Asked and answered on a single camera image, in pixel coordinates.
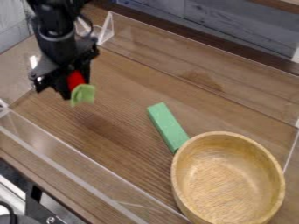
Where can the clear acrylic enclosure wall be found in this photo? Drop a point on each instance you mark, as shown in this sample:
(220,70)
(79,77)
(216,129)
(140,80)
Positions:
(96,155)

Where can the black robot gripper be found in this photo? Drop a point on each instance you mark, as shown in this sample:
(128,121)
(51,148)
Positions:
(64,54)

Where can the black table frame bracket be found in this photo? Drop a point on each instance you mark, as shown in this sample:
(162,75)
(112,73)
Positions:
(36,210)

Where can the green rectangular block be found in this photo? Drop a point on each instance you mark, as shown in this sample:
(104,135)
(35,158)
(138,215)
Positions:
(167,125)

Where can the red plush strawberry toy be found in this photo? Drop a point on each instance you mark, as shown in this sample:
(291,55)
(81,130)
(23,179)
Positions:
(81,92)

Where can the wooden bowl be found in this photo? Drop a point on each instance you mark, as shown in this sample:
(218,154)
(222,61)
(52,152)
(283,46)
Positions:
(227,180)

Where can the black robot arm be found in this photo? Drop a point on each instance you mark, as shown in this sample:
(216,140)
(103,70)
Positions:
(63,32)

